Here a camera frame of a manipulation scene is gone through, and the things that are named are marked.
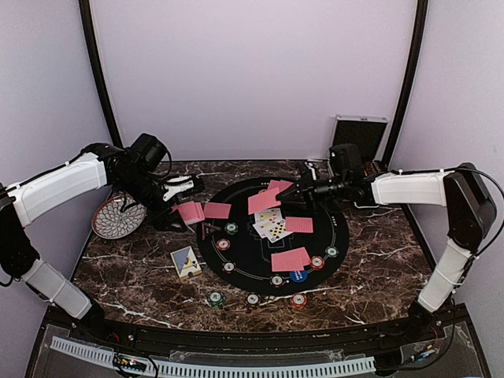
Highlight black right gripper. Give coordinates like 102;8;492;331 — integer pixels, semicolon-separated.
276;169;349;213

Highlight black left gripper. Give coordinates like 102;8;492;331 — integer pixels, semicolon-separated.
116;169;187;232

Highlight dealt card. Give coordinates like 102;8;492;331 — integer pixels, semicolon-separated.
267;180;293;192
203;202;232;219
271;247;311;272

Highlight face down board card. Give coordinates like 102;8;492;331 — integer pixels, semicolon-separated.
285;217;313;233
247;187;281;215

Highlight red back card deck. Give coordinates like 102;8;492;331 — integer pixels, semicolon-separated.
172;201;205;225

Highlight green chips mat edge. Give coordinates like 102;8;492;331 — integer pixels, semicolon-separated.
325;246;339;258

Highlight two of hearts card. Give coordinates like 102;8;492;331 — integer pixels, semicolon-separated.
254;208;282;223

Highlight face up spades card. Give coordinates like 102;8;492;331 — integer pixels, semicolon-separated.
265;219;292;243

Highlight red 5 chips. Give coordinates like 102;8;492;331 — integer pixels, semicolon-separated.
310;256;325;270
216;239;231;251

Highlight green chips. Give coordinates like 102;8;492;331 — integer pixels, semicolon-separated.
224;222;239;235

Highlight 100 chips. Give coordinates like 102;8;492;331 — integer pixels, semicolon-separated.
269;275;284;287

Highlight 100 chips mat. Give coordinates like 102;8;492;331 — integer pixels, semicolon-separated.
222;261;235;274

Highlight red 5 chip stack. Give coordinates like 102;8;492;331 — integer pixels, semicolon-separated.
291;293;308;310

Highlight green chip stack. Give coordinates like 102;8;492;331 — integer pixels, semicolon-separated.
207;291;226;308

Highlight black orange 100 chip stack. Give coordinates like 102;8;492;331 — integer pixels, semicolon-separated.
245;293;261;307

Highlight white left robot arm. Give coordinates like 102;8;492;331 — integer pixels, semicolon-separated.
1;133;205;343

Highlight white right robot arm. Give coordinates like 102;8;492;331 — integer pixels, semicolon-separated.
276;143;497;342

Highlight wrapped brown 100 chip roll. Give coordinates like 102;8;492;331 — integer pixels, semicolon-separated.
364;161;384;177

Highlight aluminium poker case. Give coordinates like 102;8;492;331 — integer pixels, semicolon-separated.
327;114;392;209

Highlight floral ceramic plate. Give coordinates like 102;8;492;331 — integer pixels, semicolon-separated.
91;194;147;240

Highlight triangular all in marker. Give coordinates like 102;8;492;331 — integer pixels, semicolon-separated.
202;222;221;240

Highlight yellow card box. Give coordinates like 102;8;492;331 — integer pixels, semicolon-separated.
170;246;202;281

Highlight blue small blind button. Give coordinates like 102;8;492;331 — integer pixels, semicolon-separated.
289;270;308;284

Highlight round black poker mat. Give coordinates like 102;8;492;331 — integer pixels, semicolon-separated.
196;177;349;296

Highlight black frame post right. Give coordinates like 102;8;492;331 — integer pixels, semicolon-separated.
380;0;429;166

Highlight black frame post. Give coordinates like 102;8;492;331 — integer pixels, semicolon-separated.
78;0;124;148
380;0;429;166

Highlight black frame post left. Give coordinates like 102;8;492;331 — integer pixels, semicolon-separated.
78;0;124;148

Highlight black front table rail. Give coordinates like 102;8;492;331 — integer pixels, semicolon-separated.
39;302;473;358

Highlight white cable duct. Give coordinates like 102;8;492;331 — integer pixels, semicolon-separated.
50;336;376;377

